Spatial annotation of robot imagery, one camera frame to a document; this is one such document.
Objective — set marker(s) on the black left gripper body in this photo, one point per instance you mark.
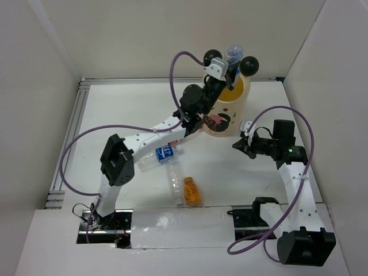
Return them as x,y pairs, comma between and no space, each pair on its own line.
213,91

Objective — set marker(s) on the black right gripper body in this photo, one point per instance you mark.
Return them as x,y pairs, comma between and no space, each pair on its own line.
260,145

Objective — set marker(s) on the blue label crushed bottle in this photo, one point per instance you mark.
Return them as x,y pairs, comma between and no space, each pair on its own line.
233,55

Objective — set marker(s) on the red label plastic bottle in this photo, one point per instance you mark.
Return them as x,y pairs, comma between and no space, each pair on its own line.
176,142

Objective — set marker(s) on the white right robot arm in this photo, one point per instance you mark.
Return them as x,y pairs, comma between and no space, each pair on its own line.
302,238

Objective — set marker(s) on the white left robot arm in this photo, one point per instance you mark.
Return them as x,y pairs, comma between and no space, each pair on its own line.
120,154

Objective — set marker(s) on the cream bin with black ears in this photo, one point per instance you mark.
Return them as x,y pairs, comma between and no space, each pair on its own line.
225,117

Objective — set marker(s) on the orange juice bottle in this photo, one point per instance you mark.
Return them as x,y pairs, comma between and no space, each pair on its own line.
191,193

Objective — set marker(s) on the clear unlabelled plastic bottle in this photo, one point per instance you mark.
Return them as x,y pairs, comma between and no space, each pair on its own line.
175,182

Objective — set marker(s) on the blue label clear bottle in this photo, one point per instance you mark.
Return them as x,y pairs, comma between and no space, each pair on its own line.
159,156

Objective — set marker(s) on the white taped cover sheet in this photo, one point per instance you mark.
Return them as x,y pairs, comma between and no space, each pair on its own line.
167,228

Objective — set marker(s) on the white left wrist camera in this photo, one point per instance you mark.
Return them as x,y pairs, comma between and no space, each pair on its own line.
217,68

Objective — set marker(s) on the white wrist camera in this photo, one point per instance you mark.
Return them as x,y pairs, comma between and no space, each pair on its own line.
217,68
248,127

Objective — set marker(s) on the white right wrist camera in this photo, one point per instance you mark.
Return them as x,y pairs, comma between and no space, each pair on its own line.
248,127

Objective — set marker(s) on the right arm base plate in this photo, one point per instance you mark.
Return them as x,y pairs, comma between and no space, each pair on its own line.
245,223

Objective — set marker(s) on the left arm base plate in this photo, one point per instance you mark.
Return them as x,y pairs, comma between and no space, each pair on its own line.
117,232

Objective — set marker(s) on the aluminium frame rail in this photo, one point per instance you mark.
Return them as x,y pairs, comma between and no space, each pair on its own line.
269,91

